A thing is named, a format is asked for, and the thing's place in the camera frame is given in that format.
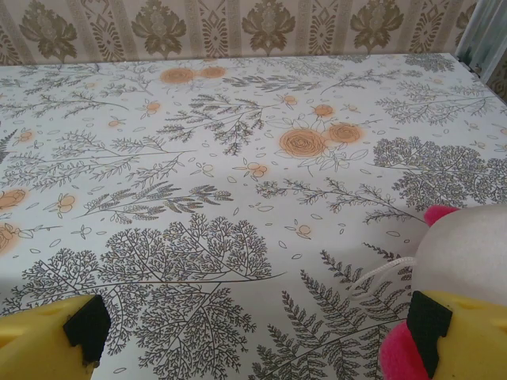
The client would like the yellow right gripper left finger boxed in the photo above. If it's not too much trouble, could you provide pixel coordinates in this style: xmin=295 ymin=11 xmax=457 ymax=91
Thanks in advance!
xmin=0 ymin=293 xmax=112 ymax=380

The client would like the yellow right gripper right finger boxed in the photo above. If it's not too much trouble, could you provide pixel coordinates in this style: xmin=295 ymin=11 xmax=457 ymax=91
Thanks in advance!
xmin=406 ymin=290 xmax=507 ymax=380

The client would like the white pink plush doll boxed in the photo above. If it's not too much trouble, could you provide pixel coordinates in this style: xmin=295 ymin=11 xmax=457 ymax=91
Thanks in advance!
xmin=349 ymin=203 xmax=507 ymax=380

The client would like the aluminium corner post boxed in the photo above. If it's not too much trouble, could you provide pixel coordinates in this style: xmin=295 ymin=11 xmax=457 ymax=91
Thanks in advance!
xmin=454 ymin=0 xmax=507 ymax=86

